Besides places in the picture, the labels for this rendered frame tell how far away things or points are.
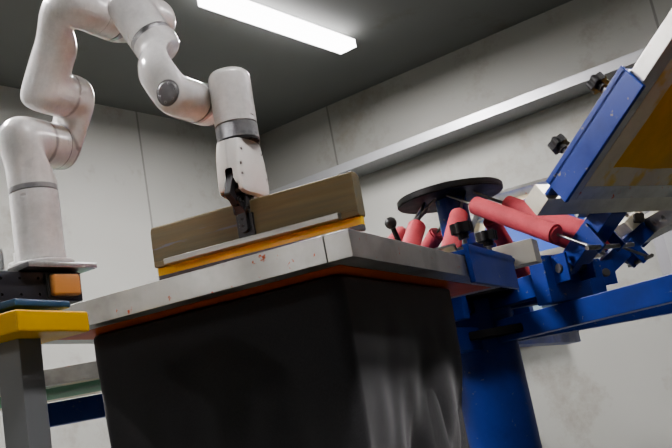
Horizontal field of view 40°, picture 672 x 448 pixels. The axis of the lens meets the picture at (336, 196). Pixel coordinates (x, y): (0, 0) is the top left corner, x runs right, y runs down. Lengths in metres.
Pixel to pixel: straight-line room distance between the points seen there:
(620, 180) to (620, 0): 3.83
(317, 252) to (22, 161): 0.85
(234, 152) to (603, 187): 0.87
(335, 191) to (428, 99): 4.84
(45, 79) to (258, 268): 0.81
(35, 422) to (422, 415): 0.61
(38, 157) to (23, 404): 0.77
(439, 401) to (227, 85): 0.65
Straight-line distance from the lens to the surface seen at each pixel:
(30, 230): 1.87
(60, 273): 1.85
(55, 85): 1.93
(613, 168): 2.05
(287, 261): 1.24
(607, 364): 5.69
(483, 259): 1.72
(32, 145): 1.91
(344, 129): 6.68
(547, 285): 2.34
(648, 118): 2.00
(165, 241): 1.67
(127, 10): 1.80
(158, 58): 1.67
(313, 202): 1.52
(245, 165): 1.58
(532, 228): 2.36
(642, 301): 2.23
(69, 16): 1.89
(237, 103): 1.62
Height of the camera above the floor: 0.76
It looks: 13 degrees up
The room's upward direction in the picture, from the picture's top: 11 degrees counter-clockwise
